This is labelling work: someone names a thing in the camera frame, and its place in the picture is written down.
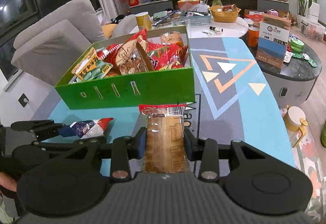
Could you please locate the pink box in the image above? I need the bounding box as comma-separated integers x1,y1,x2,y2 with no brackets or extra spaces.
267,9,279,17

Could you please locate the yellow woven basket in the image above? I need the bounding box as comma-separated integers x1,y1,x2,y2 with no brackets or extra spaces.
209,5,241,23

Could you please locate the yellow cylindrical can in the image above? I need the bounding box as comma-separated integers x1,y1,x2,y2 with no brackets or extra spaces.
135,11,152,31

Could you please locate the black tv cabinet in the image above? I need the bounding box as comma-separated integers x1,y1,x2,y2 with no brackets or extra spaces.
129,0,290,17

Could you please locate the grey sofa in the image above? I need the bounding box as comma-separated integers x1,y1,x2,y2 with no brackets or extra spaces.
11,0,105,86

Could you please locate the clear red bread package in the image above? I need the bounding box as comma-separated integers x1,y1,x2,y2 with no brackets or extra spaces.
139,104,189,173

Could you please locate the round dark side table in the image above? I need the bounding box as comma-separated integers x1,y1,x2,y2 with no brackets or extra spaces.
248,40,323,109

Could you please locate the grey blue tray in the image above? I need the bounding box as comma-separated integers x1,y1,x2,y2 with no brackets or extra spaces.
181,11,212,26

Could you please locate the orange storage box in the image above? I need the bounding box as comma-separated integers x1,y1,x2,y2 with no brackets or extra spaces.
177,0,200,9

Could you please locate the blue white red snack bag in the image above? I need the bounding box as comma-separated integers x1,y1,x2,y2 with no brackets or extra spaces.
58,118,114,140

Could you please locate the white blue cardboard box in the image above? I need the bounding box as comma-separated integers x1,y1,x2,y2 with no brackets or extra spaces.
256,13,291,69

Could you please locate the yellow green snack packet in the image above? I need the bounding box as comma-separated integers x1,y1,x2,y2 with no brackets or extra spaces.
71,47,114,82

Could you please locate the person's left hand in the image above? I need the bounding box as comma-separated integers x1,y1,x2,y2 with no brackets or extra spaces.
0,172,17,192

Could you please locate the large red strawberry snack bag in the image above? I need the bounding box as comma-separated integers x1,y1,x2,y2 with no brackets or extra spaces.
104,29,188,75

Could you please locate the brown QR code snack packet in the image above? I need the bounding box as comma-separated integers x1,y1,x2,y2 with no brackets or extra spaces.
160,31,183,47

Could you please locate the orange mug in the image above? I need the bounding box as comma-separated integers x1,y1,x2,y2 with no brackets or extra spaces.
247,27,259,48

